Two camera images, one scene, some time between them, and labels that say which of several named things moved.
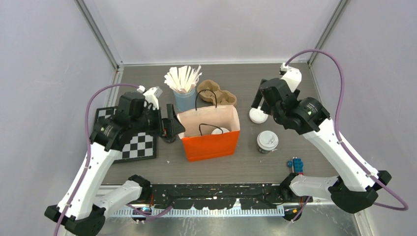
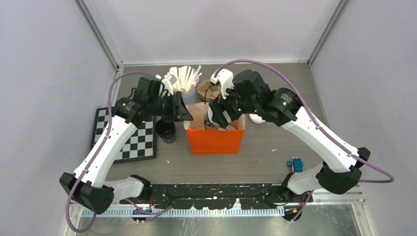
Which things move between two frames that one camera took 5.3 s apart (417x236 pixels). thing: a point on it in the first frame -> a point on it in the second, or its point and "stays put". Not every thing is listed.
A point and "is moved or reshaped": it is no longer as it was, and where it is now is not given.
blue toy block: x=298 y=164 stays put
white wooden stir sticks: x=183 y=79 stays put
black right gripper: x=257 y=99 -> x=219 y=104
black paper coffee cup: x=266 y=151 -> x=208 y=119
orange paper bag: x=210 y=133 is moved or reshaped
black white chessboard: x=143 y=146 stays put
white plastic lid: x=257 y=116 stays put
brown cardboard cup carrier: x=223 y=97 stays put
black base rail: x=225 y=196 stays put
